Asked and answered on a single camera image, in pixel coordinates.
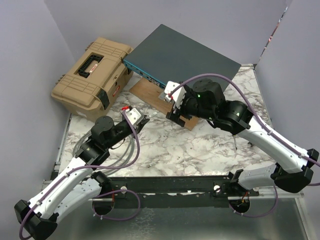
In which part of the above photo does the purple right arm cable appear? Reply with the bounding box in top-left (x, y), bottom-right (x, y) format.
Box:
top-left (172, 73), bottom-right (320, 218)

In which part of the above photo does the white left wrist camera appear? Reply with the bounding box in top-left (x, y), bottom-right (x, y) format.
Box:
top-left (122, 106), bottom-right (145, 126)

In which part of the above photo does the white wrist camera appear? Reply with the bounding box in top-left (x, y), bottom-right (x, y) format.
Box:
top-left (164, 81), bottom-right (187, 110)
top-left (122, 106), bottom-right (145, 126)

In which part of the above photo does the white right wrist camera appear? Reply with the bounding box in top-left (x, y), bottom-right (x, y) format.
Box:
top-left (164, 81), bottom-right (187, 110)

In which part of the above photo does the wooden base board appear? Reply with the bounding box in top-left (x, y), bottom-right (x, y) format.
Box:
top-left (129, 78), bottom-right (200, 132)

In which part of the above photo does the dark blue network switch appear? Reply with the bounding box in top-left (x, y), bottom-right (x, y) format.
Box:
top-left (123, 24), bottom-right (241, 89)

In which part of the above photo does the tan plastic tool case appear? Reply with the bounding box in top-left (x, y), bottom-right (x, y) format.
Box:
top-left (51, 37), bottom-right (133, 122)

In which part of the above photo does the yellow black screwdriver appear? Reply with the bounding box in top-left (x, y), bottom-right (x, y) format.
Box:
top-left (233, 135), bottom-right (238, 150)

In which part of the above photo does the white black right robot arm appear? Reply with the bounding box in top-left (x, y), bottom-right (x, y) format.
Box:
top-left (164, 73), bottom-right (319, 196)

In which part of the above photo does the metal switch stand bracket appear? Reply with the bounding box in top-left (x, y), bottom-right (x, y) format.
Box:
top-left (158, 91), bottom-right (167, 101)

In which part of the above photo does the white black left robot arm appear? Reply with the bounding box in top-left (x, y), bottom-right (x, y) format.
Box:
top-left (14, 108), bottom-right (149, 240)

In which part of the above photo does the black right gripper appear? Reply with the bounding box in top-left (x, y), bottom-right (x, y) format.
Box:
top-left (165, 86), bottom-right (216, 127)

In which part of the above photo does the grey coiled network cable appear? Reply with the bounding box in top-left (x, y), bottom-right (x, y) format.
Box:
top-left (73, 129), bottom-right (137, 175)

